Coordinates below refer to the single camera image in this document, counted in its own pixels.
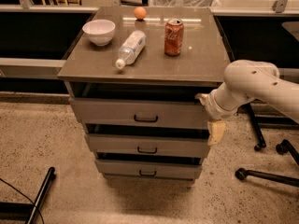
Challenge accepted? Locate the black wheeled base leg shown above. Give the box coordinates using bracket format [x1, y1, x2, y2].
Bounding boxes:
[235, 168, 299, 187]

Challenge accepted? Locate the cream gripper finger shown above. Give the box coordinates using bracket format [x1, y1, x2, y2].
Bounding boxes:
[207, 120, 226, 146]
[194, 93, 207, 106]

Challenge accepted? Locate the grey bottom drawer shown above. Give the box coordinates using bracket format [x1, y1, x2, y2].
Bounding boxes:
[94, 160, 202, 180]

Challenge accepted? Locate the grey drawer cabinet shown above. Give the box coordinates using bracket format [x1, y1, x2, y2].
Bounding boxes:
[57, 6, 238, 185]

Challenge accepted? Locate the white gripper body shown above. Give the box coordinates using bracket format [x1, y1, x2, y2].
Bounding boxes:
[204, 89, 238, 120]

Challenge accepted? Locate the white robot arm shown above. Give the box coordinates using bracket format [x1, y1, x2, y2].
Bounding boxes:
[195, 60, 299, 146]

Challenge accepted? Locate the black left stand leg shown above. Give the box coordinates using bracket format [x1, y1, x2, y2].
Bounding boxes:
[25, 167, 56, 224]

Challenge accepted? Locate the grey drawer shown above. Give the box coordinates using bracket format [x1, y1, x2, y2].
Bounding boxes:
[85, 133, 209, 158]
[69, 98, 208, 130]
[94, 160, 202, 180]

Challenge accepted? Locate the grey middle drawer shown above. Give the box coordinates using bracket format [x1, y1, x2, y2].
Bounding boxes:
[85, 133, 209, 158]

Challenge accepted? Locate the black cable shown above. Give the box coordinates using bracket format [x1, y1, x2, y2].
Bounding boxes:
[0, 177, 45, 224]

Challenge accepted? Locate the black upright stand leg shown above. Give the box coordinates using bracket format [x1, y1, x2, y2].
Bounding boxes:
[245, 104, 266, 151]

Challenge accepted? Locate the black caster leg right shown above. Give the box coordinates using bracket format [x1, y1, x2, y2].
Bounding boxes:
[276, 139, 299, 165]

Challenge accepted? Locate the orange ball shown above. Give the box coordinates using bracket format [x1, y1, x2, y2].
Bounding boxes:
[134, 7, 147, 20]

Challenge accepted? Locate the grey top drawer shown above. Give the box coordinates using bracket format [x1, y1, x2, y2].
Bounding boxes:
[69, 98, 208, 130]

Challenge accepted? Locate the red cola can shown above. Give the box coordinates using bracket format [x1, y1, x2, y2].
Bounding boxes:
[164, 18, 184, 56]

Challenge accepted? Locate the white bowl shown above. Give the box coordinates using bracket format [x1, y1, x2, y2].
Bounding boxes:
[82, 20, 116, 46]

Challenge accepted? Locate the clear plastic water bottle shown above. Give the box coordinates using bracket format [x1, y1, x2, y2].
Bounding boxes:
[115, 30, 147, 69]

